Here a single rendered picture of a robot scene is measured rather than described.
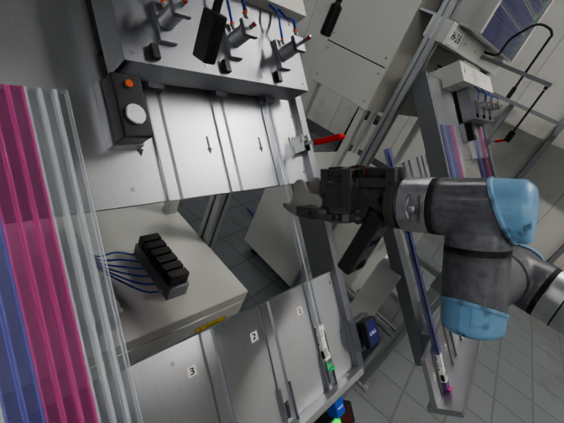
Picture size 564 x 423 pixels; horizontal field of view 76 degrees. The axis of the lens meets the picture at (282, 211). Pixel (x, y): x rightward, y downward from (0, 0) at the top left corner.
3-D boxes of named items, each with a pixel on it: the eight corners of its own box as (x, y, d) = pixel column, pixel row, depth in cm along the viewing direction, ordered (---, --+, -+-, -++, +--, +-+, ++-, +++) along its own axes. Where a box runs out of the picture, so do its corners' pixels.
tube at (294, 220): (328, 367, 65) (333, 368, 64) (324, 371, 63) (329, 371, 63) (264, 94, 65) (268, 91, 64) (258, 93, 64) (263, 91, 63)
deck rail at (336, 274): (339, 364, 75) (365, 368, 71) (333, 368, 73) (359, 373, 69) (261, 33, 76) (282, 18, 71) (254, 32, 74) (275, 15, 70)
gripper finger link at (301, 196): (283, 178, 63) (328, 178, 58) (284, 211, 64) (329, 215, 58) (272, 179, 61) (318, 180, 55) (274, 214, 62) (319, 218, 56)
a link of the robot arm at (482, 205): (526, 258, 38) (533, 176, 37) (421, 243, 45) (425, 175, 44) (536, 248, 44) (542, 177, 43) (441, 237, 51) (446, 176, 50)
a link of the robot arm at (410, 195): (442, 228, 51) (420, 239, 45) (410, 225, 54) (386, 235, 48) (444, 174, 50) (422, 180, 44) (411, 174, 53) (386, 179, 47)
